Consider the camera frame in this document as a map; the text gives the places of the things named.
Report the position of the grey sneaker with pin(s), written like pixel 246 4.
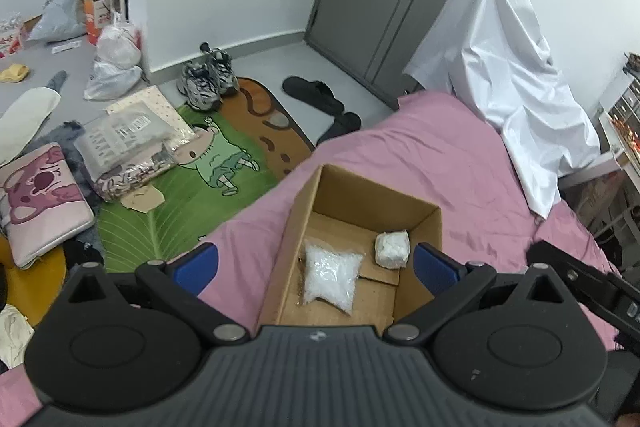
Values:
pixel 219 66
pixel 199 89

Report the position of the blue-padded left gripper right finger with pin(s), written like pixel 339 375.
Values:
pixel 457 290

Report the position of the brown cardboard box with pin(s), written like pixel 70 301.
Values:
pixel 344 212

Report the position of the clear packaged fabric bundle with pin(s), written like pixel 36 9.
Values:
pixel 126 149

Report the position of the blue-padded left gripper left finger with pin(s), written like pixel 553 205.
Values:
pixel 174 287

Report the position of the grey sneaker right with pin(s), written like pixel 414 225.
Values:
pixel 219 66

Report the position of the black slipper near bed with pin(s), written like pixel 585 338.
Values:
pixel 344 124

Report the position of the grey plastic mailer bag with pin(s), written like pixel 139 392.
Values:
pixel 61 20

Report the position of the clear bag of white filling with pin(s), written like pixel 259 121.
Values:
pixel 330 276

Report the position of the green cartoon floor rug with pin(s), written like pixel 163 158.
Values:
pixel 239 153

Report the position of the grey sneaker left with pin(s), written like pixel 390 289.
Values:
pixel 199 89

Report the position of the white draped cloth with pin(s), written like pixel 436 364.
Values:
pixel 492 56

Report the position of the white plastic bag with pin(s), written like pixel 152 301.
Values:
pixel 116 67

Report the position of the orange cardboard box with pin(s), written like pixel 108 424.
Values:
pixel 98 15

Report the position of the pink cartoon cushion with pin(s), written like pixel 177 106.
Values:
pixel 41 204

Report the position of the black slipper near door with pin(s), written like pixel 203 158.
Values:
pixel 314 93

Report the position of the white drawer shelf unit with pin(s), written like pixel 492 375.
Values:
pixel 619 117

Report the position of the cream insole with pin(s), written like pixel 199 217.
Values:
pixel 23 119

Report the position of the small white wrapped bundle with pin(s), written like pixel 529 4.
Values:
pixel 392 250

